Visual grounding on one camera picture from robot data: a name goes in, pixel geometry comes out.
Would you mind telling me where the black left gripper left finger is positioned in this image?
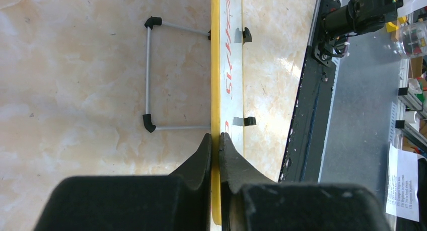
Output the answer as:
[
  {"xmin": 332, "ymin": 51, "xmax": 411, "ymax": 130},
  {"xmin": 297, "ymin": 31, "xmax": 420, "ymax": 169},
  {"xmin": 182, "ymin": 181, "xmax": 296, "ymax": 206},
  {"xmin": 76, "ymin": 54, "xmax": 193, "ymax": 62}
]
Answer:
[{"xmin": 35, "ymin": 134, "xmax": 211, "ymax": 230}]

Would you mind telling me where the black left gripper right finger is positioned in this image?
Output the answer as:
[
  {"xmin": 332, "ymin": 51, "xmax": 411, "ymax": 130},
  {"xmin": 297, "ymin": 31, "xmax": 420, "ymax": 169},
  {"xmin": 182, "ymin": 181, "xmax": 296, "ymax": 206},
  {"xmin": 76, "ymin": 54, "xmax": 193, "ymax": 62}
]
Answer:
[{"xmin": 219, "ymin": 133, "xmax": 390, "ymax": 230}]

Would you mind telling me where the yellow framed whiteboard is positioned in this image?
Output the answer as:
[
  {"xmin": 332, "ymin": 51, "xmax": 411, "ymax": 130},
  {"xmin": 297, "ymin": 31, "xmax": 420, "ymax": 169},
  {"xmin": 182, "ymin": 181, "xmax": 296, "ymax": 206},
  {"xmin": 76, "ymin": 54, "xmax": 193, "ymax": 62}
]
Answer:
[{"xmin": 142, "ymin": 0, "xmax": 257, "ymax": 225}]

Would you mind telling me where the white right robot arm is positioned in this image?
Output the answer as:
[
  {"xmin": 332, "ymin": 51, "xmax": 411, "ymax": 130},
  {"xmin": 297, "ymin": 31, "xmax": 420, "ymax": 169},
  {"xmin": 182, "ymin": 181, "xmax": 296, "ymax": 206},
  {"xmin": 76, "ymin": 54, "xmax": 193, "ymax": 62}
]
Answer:
[{"xmin": 322, "ymin": 0, "xmax": 404, "ymax": 37}]

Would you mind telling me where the white paper sheet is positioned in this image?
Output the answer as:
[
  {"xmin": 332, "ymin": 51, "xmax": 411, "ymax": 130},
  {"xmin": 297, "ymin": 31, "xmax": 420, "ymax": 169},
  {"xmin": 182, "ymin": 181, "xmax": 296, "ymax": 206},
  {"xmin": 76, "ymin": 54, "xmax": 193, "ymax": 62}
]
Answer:
[{"xmin": 386, "ymin": 144, "xmax": 419, "ymax": 221}]

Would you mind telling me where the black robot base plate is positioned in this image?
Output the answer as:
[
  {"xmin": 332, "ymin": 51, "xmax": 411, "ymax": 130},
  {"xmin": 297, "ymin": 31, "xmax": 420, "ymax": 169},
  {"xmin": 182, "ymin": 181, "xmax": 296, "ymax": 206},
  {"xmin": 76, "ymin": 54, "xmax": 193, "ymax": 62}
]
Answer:
[{"xmin": 278, "ymin": 0, "xmax": 341, "ymax": 183}]

